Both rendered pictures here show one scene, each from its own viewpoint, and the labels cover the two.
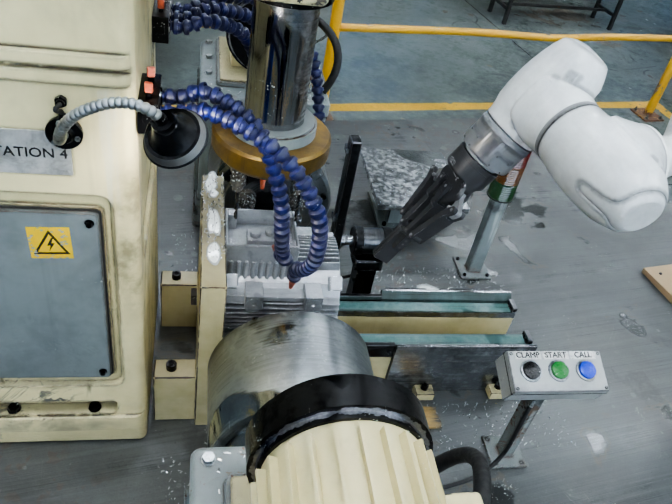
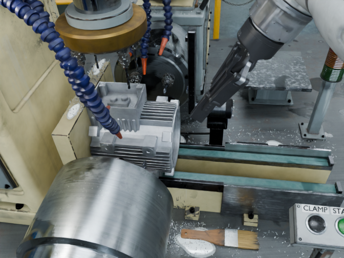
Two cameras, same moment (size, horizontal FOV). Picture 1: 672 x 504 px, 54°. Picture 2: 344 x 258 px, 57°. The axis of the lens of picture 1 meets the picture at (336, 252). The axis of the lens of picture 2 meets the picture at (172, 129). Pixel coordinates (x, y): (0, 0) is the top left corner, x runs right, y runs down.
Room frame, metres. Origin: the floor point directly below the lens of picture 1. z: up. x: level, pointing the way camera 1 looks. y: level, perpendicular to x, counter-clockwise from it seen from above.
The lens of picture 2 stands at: (0.39, -0.26, 1.58)
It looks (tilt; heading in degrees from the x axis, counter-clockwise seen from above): 42 degrees down; 26
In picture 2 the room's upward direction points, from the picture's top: 3 degrees counter-clockwise
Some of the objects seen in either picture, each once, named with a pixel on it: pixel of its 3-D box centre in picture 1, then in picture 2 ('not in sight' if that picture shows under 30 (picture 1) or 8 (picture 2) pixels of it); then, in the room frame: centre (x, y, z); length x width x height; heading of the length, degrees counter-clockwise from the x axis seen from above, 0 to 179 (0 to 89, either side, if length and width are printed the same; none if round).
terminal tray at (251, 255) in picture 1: (259, 243); (119, 106); (0.88, 0.13, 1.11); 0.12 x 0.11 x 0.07; 105
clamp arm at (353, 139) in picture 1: (344, 196); (192, 74); (1.06, 0.01, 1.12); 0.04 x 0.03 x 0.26; 106
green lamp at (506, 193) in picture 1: (503, 187); (332, 70); (1.33, -0.34, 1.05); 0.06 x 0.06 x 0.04
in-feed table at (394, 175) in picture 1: (407, 194); (271, 80); (1.51, -0.16, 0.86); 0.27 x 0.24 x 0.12; 16
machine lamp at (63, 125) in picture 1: (121, 128); not in sight; (0.60, 0.25, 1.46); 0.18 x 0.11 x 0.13; 106
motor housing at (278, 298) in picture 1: (277, 284); (138, 135); (0.89, 0.09, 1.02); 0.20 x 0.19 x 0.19; 105
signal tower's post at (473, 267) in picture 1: (497, 202); (328, 82); (1.33, -0.34, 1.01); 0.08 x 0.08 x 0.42; 16
